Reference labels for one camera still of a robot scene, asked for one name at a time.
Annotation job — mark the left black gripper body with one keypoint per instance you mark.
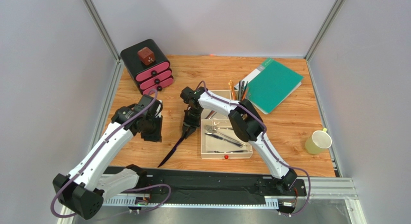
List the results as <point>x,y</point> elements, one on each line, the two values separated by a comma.
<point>153,131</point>

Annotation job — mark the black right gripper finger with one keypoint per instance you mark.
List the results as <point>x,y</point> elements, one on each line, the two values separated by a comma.
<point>191,130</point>
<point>185,130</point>

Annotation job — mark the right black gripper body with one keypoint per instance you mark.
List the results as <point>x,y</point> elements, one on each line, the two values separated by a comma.
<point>189,126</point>

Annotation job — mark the blue serrated knife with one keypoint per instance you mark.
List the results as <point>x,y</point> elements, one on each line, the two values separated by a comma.
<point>171,152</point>

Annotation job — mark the silver fork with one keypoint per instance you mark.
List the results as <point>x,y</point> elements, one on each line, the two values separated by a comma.
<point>217,128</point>
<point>237,151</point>

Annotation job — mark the silver table knife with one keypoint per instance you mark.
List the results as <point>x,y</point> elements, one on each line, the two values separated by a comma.
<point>224,139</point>

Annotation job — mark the gold ornate spoon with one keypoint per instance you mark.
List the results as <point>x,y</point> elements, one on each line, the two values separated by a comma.
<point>232,89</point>

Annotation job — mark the black spoon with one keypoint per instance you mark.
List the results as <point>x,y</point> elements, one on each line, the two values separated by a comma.
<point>240,90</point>

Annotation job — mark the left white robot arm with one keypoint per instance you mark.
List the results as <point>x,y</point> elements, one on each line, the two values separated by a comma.
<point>93,165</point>

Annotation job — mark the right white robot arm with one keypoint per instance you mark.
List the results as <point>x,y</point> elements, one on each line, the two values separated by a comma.
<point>246,123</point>

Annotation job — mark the silver fork diagonal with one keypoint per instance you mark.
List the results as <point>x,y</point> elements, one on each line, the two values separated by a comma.
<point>206,127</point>

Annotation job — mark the white divided utensil tray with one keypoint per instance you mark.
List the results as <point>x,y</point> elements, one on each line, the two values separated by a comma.
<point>210,143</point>

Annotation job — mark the black pink drawer box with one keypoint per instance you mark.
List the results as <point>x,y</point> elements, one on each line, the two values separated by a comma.
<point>157,75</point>

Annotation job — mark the silver fork front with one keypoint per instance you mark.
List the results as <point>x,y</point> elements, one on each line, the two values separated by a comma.
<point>237,151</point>

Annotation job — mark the brown cube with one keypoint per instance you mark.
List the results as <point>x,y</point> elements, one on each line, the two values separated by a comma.
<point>146,56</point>

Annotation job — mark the green notebook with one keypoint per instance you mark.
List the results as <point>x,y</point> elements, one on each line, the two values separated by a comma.
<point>270,84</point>

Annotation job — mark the yellow-green mug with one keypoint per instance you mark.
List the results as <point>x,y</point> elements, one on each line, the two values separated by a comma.
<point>318,142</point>

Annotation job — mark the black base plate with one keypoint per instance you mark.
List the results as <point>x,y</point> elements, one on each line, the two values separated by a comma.
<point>213,188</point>

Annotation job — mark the aluminium frame rail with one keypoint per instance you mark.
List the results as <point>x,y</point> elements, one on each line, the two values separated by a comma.
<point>318,188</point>

